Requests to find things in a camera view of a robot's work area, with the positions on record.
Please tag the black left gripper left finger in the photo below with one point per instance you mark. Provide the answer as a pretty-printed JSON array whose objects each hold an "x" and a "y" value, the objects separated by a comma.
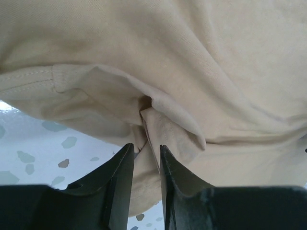
[{"x": 98, "y": 201}]

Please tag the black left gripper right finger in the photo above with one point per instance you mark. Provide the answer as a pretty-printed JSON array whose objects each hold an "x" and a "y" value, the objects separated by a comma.
[{"x": 191, "y": 203}]

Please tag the beige t shirt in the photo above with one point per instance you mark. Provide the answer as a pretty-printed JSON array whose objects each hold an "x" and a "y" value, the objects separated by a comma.
[{"x": 222, "y": 83}]

